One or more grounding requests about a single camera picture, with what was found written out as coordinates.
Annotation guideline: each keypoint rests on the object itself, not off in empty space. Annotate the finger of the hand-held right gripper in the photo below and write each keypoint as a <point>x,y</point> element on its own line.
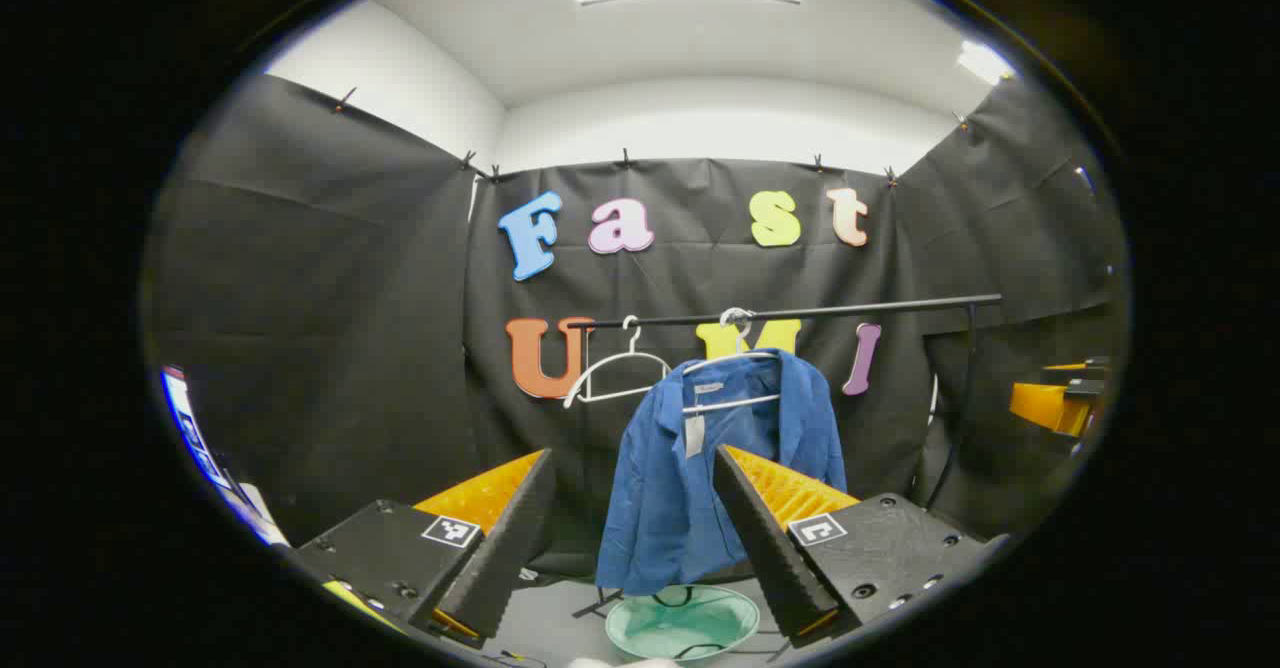
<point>1098,362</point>
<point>1045,408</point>

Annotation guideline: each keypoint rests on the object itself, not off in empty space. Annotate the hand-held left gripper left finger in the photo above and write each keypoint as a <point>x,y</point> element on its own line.
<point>500,548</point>

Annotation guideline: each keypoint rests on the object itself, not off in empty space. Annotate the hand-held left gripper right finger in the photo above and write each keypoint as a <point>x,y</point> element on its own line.
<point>770,548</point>

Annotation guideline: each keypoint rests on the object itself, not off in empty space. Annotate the green mesh laundry hamper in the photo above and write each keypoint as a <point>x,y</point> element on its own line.
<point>680,628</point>

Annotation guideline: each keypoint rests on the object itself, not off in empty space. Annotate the blue shirt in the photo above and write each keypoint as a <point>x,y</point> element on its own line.
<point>660,488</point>

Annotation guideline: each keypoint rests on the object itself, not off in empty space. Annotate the white hanger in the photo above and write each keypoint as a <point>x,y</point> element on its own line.
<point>740,401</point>
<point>634,341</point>

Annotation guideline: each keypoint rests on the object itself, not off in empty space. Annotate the black clothes rack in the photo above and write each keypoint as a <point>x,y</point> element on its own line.
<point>850,309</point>

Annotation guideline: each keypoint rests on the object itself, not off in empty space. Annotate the black backdrop cloth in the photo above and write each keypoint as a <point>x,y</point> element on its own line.
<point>350,298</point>

